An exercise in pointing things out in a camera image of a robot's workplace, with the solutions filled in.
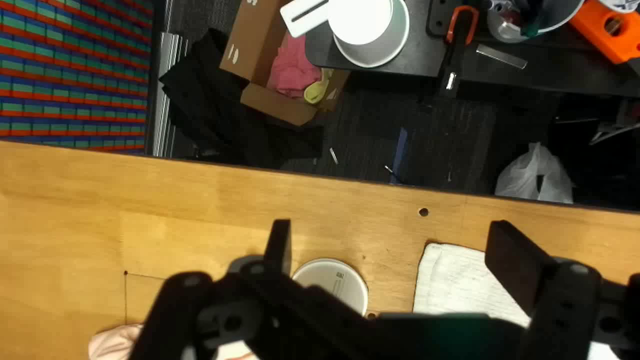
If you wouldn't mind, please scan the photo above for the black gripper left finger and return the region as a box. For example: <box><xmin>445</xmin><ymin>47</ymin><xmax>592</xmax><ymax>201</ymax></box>
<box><xmin>128</xmin><ymin>218</ymin><xmax>293</xmax><ymax>360</ymax></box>

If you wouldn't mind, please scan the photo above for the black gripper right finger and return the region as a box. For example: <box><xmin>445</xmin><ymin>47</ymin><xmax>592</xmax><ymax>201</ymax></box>
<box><xmin>483</xmin><ymin>218</ymin><xmax>640</xmax><ymax>360</ymax></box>

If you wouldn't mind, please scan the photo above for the white towel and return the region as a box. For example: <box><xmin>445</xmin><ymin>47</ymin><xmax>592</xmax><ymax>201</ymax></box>
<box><xmin>412</xmin><ymin>240</ymin><xmax>622</xmax><ymax>360</ymax></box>

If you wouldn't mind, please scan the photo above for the pink cloth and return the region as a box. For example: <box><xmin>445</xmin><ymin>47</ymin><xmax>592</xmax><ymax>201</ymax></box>
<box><xmin>87</xmin><ymin>323</ymin><xmax>145</xmax><ymax>360</ymax></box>

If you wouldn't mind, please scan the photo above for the white plastic bag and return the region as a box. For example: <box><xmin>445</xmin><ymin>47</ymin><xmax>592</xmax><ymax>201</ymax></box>
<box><xmin>494</xmin><ymin>139</ymin><xmax>576</xmax><ymax>205</ymax></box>

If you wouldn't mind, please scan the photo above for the white paper cup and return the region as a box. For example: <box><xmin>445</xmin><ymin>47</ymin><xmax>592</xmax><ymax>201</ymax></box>
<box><xmin>290</xmin><ymin>258</ymin><xmax>370</xmax><ymax>315</ymax></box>

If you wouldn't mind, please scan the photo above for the black fabric bag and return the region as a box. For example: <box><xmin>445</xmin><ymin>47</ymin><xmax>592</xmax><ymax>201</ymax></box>
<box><xmin>158</xmin><ymin>28</ymin><xmax>326</xmax><ymax>167</ymax></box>

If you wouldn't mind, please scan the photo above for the yellow soft toy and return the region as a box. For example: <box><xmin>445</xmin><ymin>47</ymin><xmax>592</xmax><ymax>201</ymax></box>
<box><xmin>301</xmin><ymin>68</ymin><xmax>340</xmax><ymax>107</ymax></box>

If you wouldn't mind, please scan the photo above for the pink fabric bundle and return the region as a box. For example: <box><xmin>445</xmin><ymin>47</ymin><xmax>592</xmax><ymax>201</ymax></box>
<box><xmin>267</xmin><ymin>31</ymin><xmax>324</xmax><ymax>100</ymax></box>

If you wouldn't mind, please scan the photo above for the wooden table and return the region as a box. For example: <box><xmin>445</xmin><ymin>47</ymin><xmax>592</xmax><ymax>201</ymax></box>
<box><xmin>0</xmin><ymin>0</ymin><xmax>160</xmax><ymax>156</ymax></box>

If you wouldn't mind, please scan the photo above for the open cardboard box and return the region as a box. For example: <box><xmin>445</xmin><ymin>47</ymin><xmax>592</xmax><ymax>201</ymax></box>
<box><xmin>218</xmin><ymin>0</ymin><xmax>352</xmax><ymax>127</ymax></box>

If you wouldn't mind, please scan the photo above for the orange plastic tool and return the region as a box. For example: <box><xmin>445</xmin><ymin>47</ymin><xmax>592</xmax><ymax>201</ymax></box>
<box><xmin>567</xmin><ymin>0</ymin><xmax>640</xmax><ymax>66</ymax></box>

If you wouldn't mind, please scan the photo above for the black side table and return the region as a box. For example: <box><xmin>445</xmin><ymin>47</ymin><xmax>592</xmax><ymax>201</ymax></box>
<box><xmin>303</xmin><ymin>0</ymin><xmax>640</xmax><ymax>100</ymax></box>

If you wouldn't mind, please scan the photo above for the grey bowl with items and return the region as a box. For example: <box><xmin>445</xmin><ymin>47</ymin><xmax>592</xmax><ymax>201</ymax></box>
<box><xmin>483</xmin><ymin>0</ymin><xmax>586</xmax><ymax>46</ymax></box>

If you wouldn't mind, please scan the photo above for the white round bucket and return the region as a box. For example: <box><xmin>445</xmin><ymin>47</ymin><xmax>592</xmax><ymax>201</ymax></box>
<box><xmin>330</xmin><ymin>0</ymin><xmax>412</xmax><ymax>72</ymax></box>

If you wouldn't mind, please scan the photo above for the red handled clamp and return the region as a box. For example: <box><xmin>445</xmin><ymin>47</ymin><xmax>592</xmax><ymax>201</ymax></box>
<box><xmin>435</xmin><ymin>4</ymin><xmax>481</xmax><ymax>95</ymax></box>

